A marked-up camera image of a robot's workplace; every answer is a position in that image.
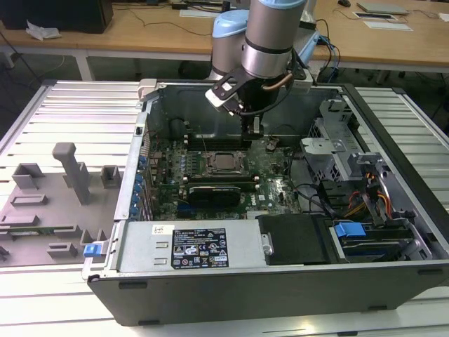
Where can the black open PC case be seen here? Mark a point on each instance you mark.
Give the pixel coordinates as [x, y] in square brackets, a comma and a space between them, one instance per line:
[245, 298]

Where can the grey parts rack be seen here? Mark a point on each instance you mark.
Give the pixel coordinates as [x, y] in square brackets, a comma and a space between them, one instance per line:
[52, 217]

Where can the white crumpled paper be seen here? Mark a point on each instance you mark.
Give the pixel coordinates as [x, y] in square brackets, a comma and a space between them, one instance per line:
[42, 31]

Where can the blue case latch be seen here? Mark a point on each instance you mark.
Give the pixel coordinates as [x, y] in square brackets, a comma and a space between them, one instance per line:
[92, 250]

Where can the metal drive cage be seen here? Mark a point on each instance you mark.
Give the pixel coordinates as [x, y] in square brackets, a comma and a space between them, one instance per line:
[333, 151]

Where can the green motherboard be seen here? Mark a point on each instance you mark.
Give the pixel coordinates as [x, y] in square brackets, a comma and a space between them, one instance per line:
[277, 196]

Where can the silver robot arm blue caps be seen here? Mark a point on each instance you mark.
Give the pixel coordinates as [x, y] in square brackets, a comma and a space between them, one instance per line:
[266, 35]

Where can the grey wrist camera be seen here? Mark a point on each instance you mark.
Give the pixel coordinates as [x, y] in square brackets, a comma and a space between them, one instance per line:
[302, 84]

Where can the black computer tower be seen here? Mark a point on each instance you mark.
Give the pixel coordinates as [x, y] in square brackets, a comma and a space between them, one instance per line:
[52, 14]

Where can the wooden desk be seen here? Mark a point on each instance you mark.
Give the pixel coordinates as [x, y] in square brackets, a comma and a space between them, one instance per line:
[140, 35]

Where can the black plastic shroud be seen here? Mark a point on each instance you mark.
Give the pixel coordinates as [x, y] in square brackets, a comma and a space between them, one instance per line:
[294, 238]

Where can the grey laptop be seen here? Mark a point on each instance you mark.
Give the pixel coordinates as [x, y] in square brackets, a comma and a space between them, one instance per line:
[382, 7]

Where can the hard disk in blue carrier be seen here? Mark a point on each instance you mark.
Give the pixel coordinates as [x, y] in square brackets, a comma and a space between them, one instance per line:
[349, 231]

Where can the white keyboard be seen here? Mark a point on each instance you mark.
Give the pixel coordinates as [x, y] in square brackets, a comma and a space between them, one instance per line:
[196, 13]

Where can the black graphics card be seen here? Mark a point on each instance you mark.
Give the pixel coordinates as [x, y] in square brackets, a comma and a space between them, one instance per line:
[214, 198]

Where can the green RAM stick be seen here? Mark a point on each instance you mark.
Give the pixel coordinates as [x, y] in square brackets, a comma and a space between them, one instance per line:
[35, 230]

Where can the CPU socket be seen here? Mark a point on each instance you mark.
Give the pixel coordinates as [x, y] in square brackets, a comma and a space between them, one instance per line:
[210, 170]

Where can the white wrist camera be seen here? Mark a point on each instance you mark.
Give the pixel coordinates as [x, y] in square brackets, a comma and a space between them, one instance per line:
[217, 96]

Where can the silver power supply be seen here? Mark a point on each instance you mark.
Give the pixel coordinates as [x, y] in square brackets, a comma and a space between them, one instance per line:
[140, 245]

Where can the silver CPU plate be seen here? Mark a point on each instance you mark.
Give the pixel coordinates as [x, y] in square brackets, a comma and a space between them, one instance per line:
[225, 161]

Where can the black RAM slot bank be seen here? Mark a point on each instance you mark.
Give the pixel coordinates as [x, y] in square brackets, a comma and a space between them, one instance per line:
[224, 183]
[217, 143]

